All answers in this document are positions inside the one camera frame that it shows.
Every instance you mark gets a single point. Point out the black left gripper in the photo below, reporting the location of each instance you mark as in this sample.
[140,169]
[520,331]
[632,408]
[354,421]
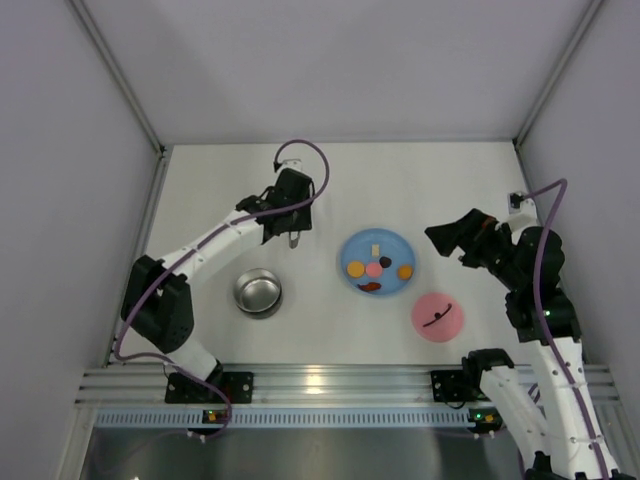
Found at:
[293,223]

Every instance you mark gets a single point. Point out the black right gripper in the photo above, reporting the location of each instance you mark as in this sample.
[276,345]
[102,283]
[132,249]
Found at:
[470,240]

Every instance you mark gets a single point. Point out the orange swirl pastry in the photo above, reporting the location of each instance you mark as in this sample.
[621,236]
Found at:
[405,272]

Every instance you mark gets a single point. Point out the steel serving tongs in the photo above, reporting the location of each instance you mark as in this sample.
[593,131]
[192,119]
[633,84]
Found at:
[293,239]

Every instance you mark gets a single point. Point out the dark brown chocolate piece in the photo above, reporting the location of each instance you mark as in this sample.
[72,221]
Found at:
[385,262]

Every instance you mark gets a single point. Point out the pink round cookie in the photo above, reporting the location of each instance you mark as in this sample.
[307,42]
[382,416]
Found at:
[374,270]

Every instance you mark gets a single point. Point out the yellow round cracker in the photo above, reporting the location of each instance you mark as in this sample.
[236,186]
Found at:
[355,269]

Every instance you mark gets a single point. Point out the black steel lunch box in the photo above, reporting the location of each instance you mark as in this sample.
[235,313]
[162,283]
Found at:
[257,293]

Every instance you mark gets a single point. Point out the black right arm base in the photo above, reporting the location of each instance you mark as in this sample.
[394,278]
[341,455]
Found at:
[454,389]

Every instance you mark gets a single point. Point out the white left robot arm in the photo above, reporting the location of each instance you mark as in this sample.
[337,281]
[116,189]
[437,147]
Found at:
[158,302]

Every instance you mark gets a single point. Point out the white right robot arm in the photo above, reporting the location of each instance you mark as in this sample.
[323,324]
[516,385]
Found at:
[558,437]

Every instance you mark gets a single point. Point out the blue round plate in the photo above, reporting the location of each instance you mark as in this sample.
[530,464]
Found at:
[358,247]

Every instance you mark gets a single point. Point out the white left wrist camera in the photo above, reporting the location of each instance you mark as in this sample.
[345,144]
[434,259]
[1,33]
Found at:
[293,164]

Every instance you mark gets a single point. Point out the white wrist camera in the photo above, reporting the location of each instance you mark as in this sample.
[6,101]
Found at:
[522,212]
[293,164]

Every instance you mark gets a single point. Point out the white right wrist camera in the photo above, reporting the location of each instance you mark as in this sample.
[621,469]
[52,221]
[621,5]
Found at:
[522,212]

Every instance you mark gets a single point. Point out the aluminium frame rail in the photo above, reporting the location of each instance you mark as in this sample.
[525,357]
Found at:
[273,385]

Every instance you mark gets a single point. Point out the slotted cable duct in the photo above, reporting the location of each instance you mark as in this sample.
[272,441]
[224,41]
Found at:
[481,420]

